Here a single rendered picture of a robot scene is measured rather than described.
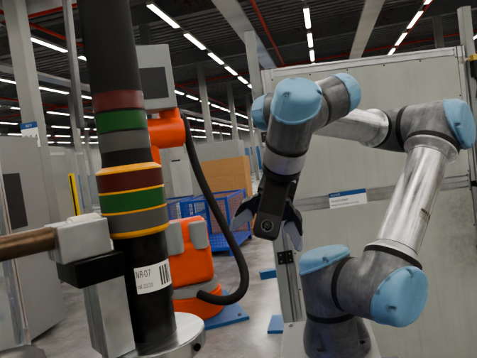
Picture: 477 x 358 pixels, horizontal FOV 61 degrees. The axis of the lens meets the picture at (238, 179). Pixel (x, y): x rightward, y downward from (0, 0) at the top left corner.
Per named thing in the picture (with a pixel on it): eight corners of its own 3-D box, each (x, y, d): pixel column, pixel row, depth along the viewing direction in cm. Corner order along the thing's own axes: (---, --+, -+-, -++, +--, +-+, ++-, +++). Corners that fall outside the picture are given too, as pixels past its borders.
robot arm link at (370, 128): (382, 115, 114) (248, 83, 84) (420, 109, 105) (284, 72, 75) (382, 155, 114) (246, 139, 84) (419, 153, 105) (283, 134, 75)
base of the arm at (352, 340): (299, 334, 101) (292, 297, 100) (358, 323, 101) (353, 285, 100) (311, 370, 86) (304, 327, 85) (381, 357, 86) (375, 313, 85)
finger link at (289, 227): (316, 232, 85) (298, 199, 81) (311, 253, 81) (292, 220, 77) (302, 234, 87) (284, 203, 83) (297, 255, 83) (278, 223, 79)
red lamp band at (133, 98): (105, 109, 25) (102, 89, 25) (86, 118, 27) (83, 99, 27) (154, 107, 27) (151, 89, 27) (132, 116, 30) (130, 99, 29)
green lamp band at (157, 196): (116, 214, 24) (113, 194, 24) (91, 213, 28) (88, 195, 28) (178, 202, 27) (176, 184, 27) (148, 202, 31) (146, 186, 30)
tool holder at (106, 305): (96, 408, 22) (67, 229, 21) (58, 367, 27) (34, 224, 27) (226, 342, 27) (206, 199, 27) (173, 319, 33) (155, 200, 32)
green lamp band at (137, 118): (108, 130, 25) (105, 110, 25) (89, 137, 27) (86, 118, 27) (157, 126, 27) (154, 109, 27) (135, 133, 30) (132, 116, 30)
